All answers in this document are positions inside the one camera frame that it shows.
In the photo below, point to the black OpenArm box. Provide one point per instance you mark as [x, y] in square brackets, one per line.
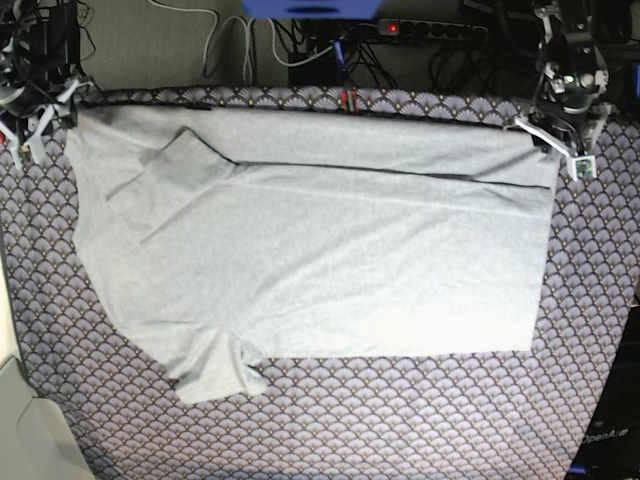
[610, 447]

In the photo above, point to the blue box overhead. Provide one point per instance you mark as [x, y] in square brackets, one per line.
[311, 9]

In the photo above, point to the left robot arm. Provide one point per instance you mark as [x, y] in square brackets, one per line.
[566, 37]

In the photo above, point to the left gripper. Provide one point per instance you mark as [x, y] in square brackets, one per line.
[570, 95]

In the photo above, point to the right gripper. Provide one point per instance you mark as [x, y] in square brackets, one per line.
[23, 105]

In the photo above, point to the fan-patterned table cloth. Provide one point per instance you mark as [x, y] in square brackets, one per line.
[491, 415]

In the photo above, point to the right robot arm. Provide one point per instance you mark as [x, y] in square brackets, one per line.
[40, 58]

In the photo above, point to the beige plastic furniture piece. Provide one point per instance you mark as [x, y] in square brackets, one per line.
[36, 441]

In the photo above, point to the light grey T-shirt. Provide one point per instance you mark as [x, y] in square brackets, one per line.
[217, 239]

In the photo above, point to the black box under table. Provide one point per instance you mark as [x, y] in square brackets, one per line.
[321, 72]

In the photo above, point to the black power strip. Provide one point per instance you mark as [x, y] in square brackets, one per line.
[419, 30]

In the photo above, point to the red black table clamp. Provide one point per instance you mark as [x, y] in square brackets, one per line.
[349, 101]

